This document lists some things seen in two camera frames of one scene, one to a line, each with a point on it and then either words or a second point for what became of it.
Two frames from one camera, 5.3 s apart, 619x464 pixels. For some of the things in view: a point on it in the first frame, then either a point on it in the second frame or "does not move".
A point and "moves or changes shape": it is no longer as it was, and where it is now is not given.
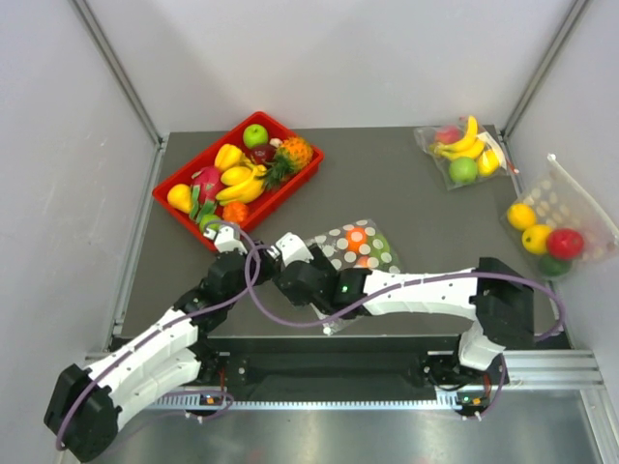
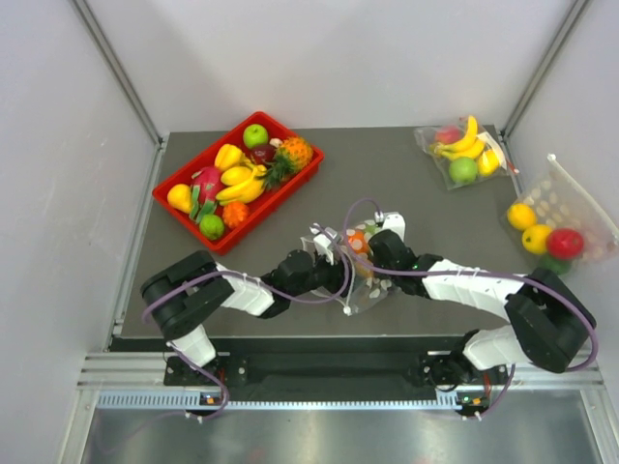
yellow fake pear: [180, 197] does not move
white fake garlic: [276, 142] does not move
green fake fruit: [379, 248] moves or changes shape
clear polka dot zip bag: [356, 245] moves or changes shape
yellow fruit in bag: [487, 162] does not move
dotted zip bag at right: [559, 204] does not move
